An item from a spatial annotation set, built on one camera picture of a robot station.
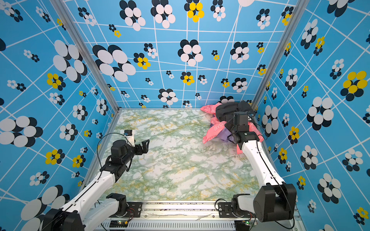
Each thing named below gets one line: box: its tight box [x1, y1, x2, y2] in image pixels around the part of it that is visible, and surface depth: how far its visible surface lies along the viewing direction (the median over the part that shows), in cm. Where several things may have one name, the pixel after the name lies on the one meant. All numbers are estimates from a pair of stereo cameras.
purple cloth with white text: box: [217, 127, 235, 143], surface depth 89 cm
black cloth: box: [215, 100, 256, 122], surface depth 106 cm
